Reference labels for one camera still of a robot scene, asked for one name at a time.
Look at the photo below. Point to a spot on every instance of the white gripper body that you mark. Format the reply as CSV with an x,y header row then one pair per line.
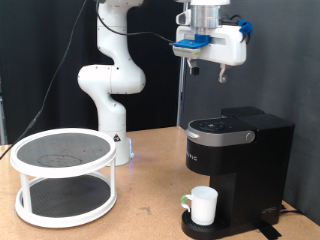
x,y
226,46

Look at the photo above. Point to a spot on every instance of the grey vertical frame post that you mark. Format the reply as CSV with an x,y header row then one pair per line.
x,y
181,93

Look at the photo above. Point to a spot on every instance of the black curtain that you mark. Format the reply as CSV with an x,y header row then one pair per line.
x,y
33,50

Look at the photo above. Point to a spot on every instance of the black Keurig coffee machine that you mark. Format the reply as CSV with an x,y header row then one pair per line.
x,y
246,173

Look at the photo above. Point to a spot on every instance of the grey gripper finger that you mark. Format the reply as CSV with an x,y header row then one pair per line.
x,y
193,68
222,75

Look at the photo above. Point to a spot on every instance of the white two-tier turntable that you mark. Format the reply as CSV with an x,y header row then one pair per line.
x,y
63,170

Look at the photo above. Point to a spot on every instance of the grey backdrop cloth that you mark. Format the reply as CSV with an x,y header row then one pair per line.
x,y
283,66

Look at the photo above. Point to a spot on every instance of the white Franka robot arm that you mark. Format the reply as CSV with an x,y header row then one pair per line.
x,y
113,76

